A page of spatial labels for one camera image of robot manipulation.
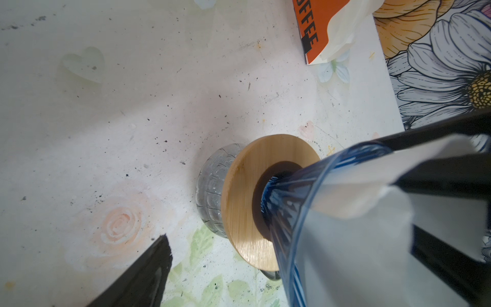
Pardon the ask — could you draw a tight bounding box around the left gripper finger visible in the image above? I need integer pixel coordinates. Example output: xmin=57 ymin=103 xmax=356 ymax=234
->
xmin=89 ymin=235 xmax=173 ymax=306

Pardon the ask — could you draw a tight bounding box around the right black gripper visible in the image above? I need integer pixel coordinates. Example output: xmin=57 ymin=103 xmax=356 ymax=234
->
xmin=381 ymin=110 xmax=490 ymax=306

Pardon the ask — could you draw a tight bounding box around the blue glass dripper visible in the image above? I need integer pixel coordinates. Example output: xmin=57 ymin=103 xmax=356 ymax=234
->
xmin=260 ymin=141 xmax=491 ymax=307

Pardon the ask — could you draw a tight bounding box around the wooden dripper ring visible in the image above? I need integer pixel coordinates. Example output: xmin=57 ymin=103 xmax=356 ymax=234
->
xmin=220 ymin=134 xmax=322 ymax=272

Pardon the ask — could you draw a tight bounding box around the coffee filter pack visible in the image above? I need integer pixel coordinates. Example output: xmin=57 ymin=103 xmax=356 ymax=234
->
xmin=292 ymin=0 xmax=384 ymax=65

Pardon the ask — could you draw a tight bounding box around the grey glass pitcher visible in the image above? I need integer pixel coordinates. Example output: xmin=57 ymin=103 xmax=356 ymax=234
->
xmin=195 ymin=143 xmax=283 ymax=281

